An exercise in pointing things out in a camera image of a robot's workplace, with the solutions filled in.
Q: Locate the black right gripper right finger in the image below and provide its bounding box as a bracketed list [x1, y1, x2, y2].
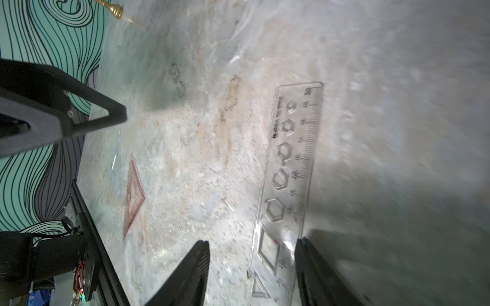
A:
[294, 238, 362, 305]

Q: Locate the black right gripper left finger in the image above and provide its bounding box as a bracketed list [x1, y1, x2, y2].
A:
[147, 240, 211, 305]

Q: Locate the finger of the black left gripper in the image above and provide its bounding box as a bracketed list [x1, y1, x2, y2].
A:
[1, 59, 127, 157]

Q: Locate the long clear ruler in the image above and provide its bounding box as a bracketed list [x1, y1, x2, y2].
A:
[247, 82, 324, 305]

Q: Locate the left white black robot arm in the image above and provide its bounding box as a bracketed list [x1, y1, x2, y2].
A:
[1, 59, 129, 305]

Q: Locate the pink set square left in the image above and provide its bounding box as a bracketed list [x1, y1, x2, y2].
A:
[123, 154, 145, 237]

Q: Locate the gold chess bishop piece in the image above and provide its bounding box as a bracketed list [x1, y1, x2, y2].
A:
[94, 0, 123, 19]

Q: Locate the black front frame beam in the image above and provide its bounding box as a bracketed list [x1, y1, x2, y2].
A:
[70, 180, 130, 305]

